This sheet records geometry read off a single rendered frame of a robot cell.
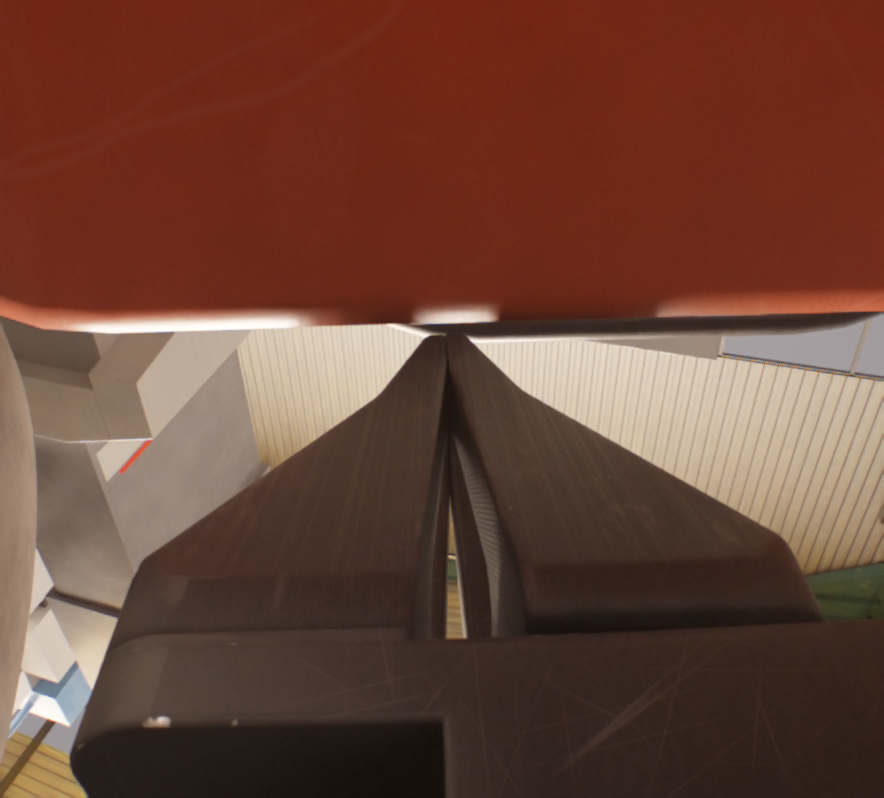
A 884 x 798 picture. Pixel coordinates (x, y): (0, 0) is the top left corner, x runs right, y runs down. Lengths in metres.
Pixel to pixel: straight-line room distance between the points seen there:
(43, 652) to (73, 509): 2.36
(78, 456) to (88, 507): 0.31
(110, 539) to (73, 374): 0.95
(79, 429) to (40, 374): 0.24
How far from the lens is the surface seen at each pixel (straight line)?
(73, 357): 3.07
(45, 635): 5.95
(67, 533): 3.94
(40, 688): 8.34
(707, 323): 0.22
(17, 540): 1.36
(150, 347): 2.94
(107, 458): 3.49
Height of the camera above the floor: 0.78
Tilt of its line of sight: 35 degrees up
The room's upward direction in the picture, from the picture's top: 179 degrees clockwise
